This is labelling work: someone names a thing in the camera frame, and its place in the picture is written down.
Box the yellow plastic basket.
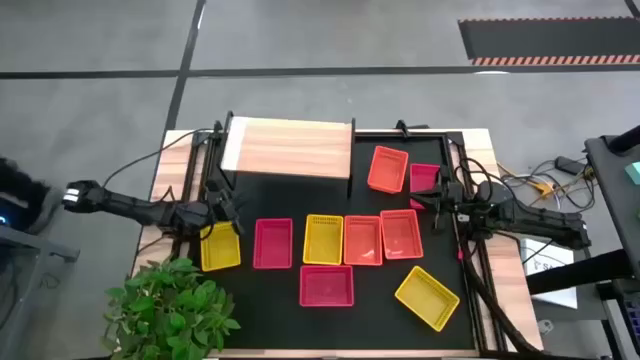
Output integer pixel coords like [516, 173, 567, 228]
[393, 265, 461, 333]
[302, 213, 345, 266]
[199, 221, 242, 273]

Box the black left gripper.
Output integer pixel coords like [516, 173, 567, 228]
[205, 179, 250, 224]

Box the black table mat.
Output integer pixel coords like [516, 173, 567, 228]
[192, 134, 476, 351]

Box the dark device with blue light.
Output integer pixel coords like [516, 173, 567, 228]
[0, 199, 16, 230]

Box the red plastic basket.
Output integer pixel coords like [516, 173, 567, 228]
[298, 264, 356, 308]
[408, 162, 442, 211]
[252, 217, 294, 271]

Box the person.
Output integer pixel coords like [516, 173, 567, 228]
[0, 157, 66, 234]

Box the black desk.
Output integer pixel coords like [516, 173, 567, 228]
[583, 124, 640, 281]

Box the black metal beam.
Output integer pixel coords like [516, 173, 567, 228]
[525, 248, 635, 296]

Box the black cable sleeve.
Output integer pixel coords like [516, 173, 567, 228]
[459, 234, 546, 359]

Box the black aluminium table frame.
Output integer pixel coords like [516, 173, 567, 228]
[180, 119, 546, 359]

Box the grey metal stand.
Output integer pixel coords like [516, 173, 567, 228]
[0, 224, 81, 360]

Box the black power adapter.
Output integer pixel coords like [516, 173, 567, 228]
[554, 155, 586, 176]

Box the thin black cable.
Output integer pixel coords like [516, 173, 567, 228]
[102, 127, 216, 190]

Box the white cardboard box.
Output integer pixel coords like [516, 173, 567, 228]
[519, 238, 579, 310]

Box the black hazard-striped floor mat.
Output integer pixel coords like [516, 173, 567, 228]
[457, 16, 640, 67]

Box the black floor cable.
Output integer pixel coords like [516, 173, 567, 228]
[497, 158, 599, 221]

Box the green leafy plant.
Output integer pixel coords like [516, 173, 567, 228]
[102, 257, 242, 360]

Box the blue rack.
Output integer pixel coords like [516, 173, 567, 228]
[623, 294, 640, 332]

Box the orange plastic basket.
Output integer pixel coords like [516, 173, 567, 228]
[379, 208, 425, 261]
[366, 145, 410, 195]
[342, 214, 384, 267]

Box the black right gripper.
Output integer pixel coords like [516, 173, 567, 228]
[410, 180, 469, 211]

